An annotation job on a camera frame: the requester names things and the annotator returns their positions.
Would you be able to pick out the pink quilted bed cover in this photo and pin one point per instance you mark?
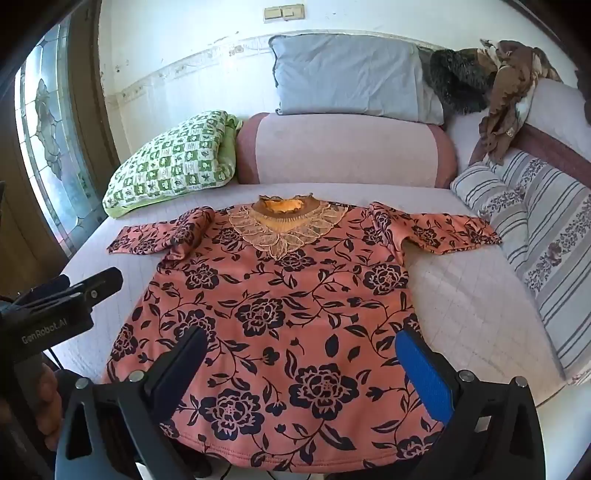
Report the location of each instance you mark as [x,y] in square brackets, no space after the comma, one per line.
[461,300]

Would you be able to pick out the striped floral pillow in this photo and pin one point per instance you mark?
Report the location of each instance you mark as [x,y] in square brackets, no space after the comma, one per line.
[554,249]
[494,189]

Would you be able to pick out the dark fuzzy cloth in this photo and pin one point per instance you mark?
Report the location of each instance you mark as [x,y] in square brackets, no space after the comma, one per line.
[457,81]

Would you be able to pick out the person's left hand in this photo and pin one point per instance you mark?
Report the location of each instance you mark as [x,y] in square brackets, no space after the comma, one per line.
[46,406]

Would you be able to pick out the orange floral shirt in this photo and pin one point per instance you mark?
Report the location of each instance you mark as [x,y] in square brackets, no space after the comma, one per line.
[286,332]

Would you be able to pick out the brown crumpled clothes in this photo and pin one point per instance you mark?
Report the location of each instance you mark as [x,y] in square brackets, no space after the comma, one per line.
[505,92]

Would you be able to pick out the grey blue pillow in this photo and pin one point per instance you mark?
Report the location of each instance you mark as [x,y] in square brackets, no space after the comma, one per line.
[351,76]

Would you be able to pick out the beige light switch panel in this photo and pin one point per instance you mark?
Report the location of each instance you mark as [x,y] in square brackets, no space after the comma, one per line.
[284,12]

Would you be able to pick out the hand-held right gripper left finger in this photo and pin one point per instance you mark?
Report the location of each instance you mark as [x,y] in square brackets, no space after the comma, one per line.
[178,371]

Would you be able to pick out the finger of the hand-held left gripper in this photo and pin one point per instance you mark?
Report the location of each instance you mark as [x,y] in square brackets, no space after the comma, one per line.
[99,284]

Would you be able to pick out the stained glass window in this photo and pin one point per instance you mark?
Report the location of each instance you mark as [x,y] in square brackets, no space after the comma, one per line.
[51,138]

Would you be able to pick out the pink bolster pillow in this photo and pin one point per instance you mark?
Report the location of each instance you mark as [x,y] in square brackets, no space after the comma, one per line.
[346,150]

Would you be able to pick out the white maroon-banded pillow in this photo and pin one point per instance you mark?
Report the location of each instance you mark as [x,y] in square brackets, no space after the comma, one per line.
[554,115]

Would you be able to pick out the green checkered pillow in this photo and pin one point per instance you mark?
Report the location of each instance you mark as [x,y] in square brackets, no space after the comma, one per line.
[171,161]

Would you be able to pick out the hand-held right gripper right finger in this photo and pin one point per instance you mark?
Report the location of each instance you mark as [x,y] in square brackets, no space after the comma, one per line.
[425,376]

